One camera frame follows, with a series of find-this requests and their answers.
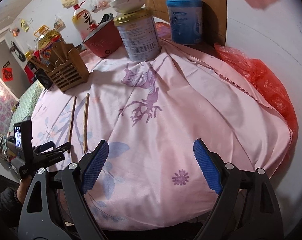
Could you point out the blue-lidded can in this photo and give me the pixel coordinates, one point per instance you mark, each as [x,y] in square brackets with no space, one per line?
[184,25]

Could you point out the green patterned tablecloth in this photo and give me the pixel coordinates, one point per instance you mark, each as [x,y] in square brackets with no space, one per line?
[26,100]

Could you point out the clear plastic bag red contents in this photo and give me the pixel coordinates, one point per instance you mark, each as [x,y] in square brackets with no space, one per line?
[101,3]

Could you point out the black hanging bag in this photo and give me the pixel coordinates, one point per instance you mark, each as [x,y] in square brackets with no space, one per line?
[18,52]

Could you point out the wooden chopstick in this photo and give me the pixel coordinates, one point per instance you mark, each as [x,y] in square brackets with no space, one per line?
[72,120]
[86,125]

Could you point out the dark soy sauce bottle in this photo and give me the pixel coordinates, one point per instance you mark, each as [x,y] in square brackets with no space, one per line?
[44,80]

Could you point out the pink printed tablecloth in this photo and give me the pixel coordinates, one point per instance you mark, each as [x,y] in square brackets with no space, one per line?
[178,105]

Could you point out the pink floral curtain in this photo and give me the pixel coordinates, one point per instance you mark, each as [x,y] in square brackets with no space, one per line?
[1,105]

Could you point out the yellow hanging bag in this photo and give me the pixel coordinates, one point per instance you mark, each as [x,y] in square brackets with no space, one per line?
[24,26]

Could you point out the yellow cooking oil bottle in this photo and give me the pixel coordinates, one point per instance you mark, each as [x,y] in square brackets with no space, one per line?
[48,40]

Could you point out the red electric pot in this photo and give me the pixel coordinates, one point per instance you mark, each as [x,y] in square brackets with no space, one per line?
[101,45]

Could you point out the orange hanging toy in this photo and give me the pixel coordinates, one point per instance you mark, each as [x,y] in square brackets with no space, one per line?
[16,32]

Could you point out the plywood board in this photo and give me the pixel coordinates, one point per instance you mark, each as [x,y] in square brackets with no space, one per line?
[211,5]

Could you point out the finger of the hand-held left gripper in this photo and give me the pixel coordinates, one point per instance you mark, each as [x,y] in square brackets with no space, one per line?
[43,147]
[59,148]

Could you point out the wooden chopstick holder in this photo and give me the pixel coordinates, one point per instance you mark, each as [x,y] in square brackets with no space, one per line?
[66,77]

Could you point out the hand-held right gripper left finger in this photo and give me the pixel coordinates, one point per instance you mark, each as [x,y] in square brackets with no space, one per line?
[96,165]

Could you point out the gold-lidded tin can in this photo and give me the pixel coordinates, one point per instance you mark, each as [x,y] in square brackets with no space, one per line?
[141,40]

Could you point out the person's left hand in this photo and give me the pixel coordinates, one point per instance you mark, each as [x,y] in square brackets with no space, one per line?
[22,190]

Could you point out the small red diamond poster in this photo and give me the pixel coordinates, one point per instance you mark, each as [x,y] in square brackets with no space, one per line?
[7,73]

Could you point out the white bowl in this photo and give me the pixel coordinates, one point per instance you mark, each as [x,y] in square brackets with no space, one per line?
[127,5]

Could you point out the white red-capped drink bottle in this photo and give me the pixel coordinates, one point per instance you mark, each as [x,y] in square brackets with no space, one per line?
[84,22]

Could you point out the clear plastic bag of snacks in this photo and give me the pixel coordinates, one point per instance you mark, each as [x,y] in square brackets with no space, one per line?
[59,23]

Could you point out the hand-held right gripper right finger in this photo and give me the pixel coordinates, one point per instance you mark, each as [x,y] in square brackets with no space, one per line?
[208,167]

